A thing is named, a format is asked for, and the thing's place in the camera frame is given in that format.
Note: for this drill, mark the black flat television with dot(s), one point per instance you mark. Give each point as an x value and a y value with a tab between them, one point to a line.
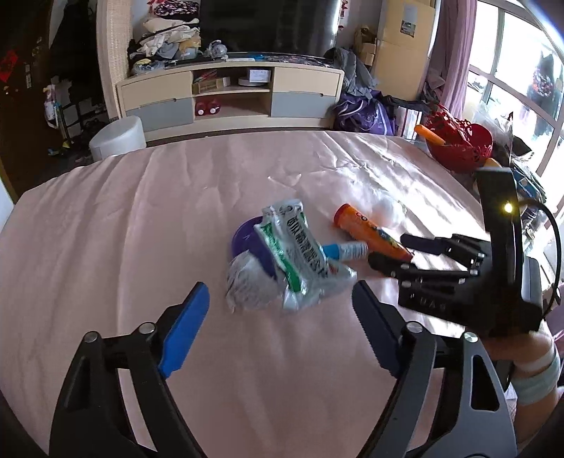
268	22

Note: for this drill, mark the person's right forearm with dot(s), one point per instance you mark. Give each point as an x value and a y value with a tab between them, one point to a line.
535	374

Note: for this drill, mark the orange stick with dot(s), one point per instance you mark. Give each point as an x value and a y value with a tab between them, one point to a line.
429	134

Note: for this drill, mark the red openwork basket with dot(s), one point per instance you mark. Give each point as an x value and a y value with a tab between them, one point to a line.
462	147

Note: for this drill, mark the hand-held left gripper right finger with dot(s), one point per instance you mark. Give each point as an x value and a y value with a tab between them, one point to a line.
376	328

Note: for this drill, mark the large window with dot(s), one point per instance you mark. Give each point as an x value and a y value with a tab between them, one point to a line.
520	57

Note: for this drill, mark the blue white small tube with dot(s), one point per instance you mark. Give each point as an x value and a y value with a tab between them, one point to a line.
346	251

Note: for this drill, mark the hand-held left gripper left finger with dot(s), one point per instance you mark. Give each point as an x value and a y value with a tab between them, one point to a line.
183	334

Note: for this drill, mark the pink curtain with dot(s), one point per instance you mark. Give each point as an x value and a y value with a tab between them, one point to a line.
451	44

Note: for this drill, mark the purple bag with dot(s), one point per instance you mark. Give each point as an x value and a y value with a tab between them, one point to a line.
365	114

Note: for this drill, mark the pink satin tablecloth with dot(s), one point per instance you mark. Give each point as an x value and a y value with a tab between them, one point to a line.
132	246

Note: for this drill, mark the green white plastic bag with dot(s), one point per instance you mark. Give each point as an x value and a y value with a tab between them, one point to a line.
291	242

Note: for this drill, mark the white round stool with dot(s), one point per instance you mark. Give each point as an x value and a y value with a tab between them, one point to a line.
116	138

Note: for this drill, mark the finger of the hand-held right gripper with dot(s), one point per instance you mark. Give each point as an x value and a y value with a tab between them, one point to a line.
440	245
387	263

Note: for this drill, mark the open cardboard box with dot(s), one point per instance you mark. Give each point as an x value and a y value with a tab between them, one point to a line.
365	46

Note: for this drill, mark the pile of clothes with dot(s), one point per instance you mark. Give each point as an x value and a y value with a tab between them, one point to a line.
163	39

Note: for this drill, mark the beige grey television cabinet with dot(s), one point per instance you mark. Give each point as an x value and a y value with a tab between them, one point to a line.
154	92

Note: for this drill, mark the cardboard wrapped standing air conditioner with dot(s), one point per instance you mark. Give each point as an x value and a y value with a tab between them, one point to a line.
403	53

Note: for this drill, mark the red diamond door sign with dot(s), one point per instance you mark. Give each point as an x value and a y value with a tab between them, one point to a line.
9	66

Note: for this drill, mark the grey clothes heap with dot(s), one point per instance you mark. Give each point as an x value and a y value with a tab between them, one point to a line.
350	70

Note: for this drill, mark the white cotton ball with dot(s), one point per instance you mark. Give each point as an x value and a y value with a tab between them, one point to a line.
387	211

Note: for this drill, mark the dark hanging coats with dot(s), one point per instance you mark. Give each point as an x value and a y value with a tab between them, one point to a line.
77	48

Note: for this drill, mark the orange snack tube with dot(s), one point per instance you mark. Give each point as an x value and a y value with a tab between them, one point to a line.
370	231

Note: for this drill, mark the pink hanging bag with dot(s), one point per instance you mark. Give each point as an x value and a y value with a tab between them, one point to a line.
51	108

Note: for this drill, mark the wicker folding screen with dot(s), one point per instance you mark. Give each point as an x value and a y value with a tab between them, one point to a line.
114	53

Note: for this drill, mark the crumpled clear plastic bag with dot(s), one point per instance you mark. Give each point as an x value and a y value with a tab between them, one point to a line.
249	284

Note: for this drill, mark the purple plastic lid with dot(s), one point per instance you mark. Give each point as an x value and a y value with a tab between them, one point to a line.
246	233

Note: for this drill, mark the clear plastic bags heap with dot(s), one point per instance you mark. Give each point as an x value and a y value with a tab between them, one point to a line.
498	127

